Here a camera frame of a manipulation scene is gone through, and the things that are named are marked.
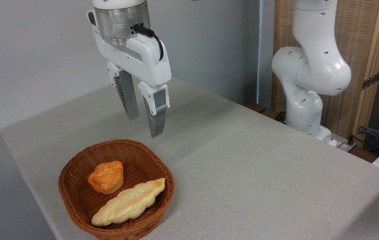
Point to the round orange bread roll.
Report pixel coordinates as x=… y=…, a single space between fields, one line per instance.
x=106 y=177

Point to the long braided bread loaf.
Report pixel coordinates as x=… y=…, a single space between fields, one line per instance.
x=129 y=202

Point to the dark metal hinge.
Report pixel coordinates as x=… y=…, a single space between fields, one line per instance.
x=371 y=80

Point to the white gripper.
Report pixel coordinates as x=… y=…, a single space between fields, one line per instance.
x=149 y=63

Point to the brown wicker basket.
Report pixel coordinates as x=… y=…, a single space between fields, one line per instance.
x=86 y=200

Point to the light blue vertical pole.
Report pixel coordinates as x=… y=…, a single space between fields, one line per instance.
x=264 y=50

